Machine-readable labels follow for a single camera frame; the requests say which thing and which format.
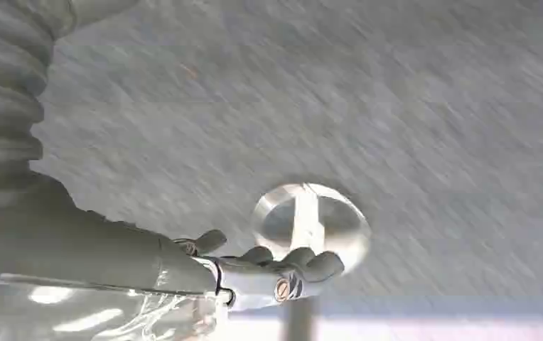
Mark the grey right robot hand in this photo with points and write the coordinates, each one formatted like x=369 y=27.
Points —
x=88 y=263

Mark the right arm ribbed grey sleeve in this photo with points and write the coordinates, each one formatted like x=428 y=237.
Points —
x=5 y=94

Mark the dark grey upright post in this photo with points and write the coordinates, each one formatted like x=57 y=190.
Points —
x=300 y=322

